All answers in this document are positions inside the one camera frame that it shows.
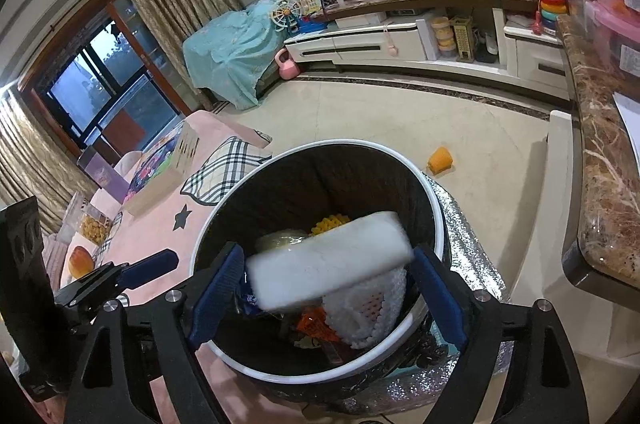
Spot teal cloth cover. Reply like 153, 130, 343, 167
182, 0, 306, 111

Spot white rectangular box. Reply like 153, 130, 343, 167
245, 210, 415, 311

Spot pink kettlebell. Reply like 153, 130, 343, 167
274, 49, 300, 80

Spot purple water bottle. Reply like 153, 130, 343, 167
77, 149, 128, 205

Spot clear jar of snacks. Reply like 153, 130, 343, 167
75, 199, 123, 255

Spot ferris wheel toy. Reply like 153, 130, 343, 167
271, 0, 303, 30

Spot white paper sheet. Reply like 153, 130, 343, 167
612, 91, 640, 150

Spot wooden framed glass door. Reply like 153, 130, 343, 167
20, 0, 193, 150

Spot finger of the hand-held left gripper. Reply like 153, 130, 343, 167
52, 249, 181, 321

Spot white foam fruit net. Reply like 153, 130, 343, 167
320, 266, 408, 350

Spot brown marble counter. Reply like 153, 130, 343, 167
555, 14, 640, 290

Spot small orange floor object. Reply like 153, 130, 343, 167
426, 146, 455, 175

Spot red yellow apple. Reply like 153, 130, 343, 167
67, 245, 96, 280

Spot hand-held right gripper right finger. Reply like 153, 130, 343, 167
410, 246, 591, 424

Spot pink plastic storage boxes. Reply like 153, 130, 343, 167
562, 0, 640, 77

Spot stacked yellow containers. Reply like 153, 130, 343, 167
431, 16, 457, 60

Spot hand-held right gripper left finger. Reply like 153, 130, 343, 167
62, 241, 248, 424

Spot white round trash bin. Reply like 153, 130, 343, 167
187, 141, 453, 405

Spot colourful puzzle box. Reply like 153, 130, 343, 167
122, 124, 201, 215

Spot silver foil mat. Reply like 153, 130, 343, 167
350, 174, 516, 405

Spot white television stand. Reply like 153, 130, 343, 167
282, 0, 573, 100

